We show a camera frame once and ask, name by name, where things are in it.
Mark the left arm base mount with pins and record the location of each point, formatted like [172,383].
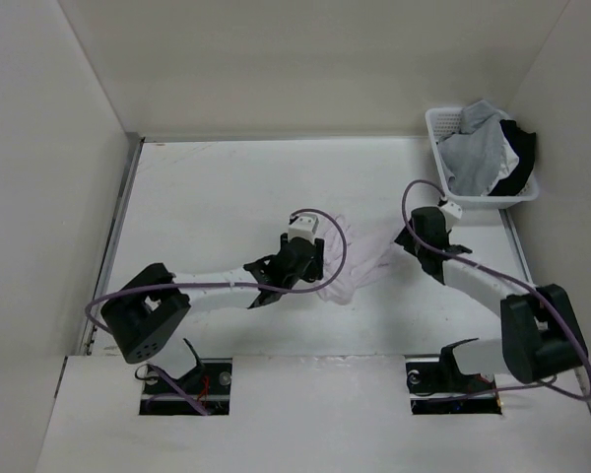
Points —
[211,389]

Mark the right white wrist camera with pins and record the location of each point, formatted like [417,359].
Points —
[451,212]

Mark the white tank top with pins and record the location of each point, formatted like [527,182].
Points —
[509,161]

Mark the pale pink tank top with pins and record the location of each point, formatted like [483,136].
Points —
[371,256]

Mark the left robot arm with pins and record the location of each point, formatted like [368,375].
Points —
[145,326]

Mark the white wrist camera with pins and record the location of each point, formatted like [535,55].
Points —
[304,226]
[451,212]

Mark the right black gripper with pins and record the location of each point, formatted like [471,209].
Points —
[405,238]

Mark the metal table rail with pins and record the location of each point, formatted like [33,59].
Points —
[135,142]
[515,244]

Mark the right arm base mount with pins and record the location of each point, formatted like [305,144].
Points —
[437,387]

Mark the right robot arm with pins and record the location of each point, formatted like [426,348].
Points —
[539,333]

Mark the grey tank top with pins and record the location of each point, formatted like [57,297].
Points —
[471,156]

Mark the left metal table rail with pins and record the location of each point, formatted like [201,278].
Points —
[135,142]

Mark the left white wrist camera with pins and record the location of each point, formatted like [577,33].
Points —
[304,226]

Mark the black tank top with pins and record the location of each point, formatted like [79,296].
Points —
[524,145]

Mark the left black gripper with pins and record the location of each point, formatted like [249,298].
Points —
[313,271]

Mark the right metal table rail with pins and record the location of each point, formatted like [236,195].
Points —
[515,244]

